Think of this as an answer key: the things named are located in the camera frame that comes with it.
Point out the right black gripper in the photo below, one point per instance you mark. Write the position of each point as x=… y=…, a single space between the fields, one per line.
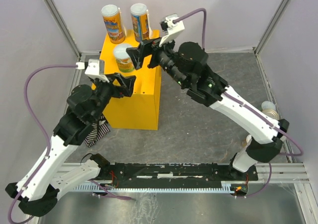
x=145 y=48

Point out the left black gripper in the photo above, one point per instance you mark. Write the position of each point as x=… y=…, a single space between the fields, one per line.
x=126 y=82

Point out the green label can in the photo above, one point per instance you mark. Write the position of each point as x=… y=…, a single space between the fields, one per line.
x=123 y=60

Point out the yellow shelf cabinet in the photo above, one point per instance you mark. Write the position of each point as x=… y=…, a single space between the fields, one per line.
x=141 y=110

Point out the blue orange can with spoon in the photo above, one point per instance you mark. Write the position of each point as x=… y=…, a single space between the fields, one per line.
x=140 y=21

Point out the silver top tin can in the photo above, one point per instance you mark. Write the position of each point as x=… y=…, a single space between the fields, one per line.
x=271 y=113

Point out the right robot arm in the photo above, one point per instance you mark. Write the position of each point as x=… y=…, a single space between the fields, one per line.
x=189 y=68

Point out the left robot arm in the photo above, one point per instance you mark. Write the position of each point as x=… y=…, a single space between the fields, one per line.
x=40 y=190

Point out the striped black white cloth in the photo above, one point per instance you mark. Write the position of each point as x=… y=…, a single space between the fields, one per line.
x=100 y=130

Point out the orange can white lid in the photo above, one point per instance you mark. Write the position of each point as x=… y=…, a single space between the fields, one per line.
x=246 y=140

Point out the clear lid can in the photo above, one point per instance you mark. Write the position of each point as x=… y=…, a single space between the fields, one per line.
x=268 y=105

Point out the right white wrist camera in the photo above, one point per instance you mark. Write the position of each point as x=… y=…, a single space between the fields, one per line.
x=171 y=29

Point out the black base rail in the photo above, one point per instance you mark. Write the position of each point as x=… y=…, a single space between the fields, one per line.
x=167 y=175

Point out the light blue cable duct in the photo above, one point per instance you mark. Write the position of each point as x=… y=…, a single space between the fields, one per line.
x=225 y=188

